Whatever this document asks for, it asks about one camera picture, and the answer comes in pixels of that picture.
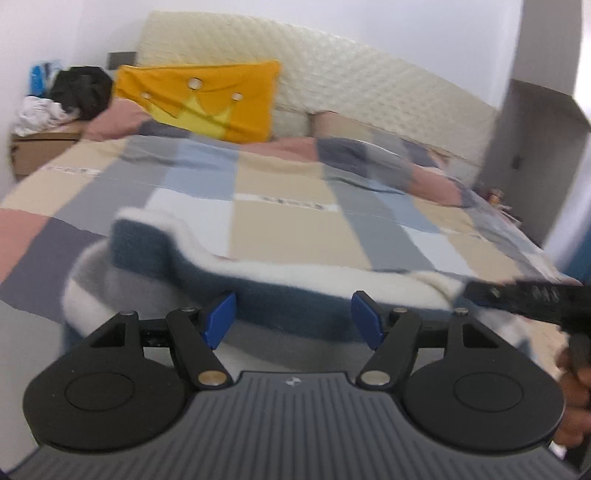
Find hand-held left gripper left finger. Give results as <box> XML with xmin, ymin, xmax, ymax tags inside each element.
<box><xmin>88</xmin><ymin>291</ymin><xmax>238</xmax><ymax>388</ymax></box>

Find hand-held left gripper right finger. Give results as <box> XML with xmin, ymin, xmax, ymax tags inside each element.
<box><xmin>351</xmin><ymin>290</ymin><xmax>502</xmax><ymax>388</ymax></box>

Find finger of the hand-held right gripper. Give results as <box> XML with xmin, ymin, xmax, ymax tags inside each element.
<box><xmin>461</xmin><ymin>277</ymin><xmax>591</xmax><ymax>330</ymax></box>

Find fluffy cream blue-striped sweater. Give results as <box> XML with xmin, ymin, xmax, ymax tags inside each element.
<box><xmin>61</xmin><ymin>207</ymin><xmax>536</xmax><ymax>374</ymax></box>

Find person's right hand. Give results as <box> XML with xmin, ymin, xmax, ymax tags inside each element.
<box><xmin>553</xmin><ymin>346</ymin><xmax>591</xmax><ymax>448</ymax></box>

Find blue cloth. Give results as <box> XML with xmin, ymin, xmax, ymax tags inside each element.
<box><xmin>567</xmin><ymin>249</ymin><xmax>591</xmax><ymax>283</ymax></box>

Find small bedside items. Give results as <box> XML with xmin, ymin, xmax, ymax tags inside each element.
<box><xmin>479</xmin><ymin>184</ymin><xmax>519</xmax><ymax>219</ymax></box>

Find patchwork quilt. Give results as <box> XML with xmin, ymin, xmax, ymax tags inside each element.
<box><xmin>0</xmin><ymin>110</ymin><xmax>583</xmax><ymax>326</ymax></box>

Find grey wardrobe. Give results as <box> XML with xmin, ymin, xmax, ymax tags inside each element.
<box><xmin>478</xmin><ymin>78</ymin><xmax>591</xmax><ymax>271</ymax></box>

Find yellow crown-print pillow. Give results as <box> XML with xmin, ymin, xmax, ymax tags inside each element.
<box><xmin>113</xmin><ymin>59</ymin><xmax>283</xmax><ymax>145</ymax></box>

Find pink pillow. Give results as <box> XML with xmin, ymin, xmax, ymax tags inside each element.
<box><xmin>82</xmin><ymin>98</ymin><xmax>157</xmax><ymax>142</ymax></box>

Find cream quilted headboard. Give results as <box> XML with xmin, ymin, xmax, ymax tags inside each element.
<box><xmin>135</xmin><ymin>9</ymin><xmax>500</xmax><ymax>177</ymax></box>

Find cardboard box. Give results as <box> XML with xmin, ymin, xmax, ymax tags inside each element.
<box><xmin>9</xmin><ymin>130</ymin><xmax>85</xmax><ymax>184</ymax></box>

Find black cloth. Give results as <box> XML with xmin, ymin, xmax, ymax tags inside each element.
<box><xmin>48</xmin><ymin>65</ymin><xmax>115</xmax><ymax>123</ymax></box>

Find white crumpled cloth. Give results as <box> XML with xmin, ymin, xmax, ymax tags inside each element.
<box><xmin>14</xmin><ymin>95</ymin><xmax>71</xmax><ymax>137</ymax></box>

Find blue bag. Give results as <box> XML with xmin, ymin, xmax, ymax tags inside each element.
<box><xmin>30</xmin><ymin>60</ymin><xmax>64</xmax><ymax>96</ymax></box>

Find dark wall switch panel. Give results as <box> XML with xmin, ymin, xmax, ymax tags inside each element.
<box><xmin>106</xmin><ymin>51</ymin><xmax>139</xmax><ymax>71</ymax></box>

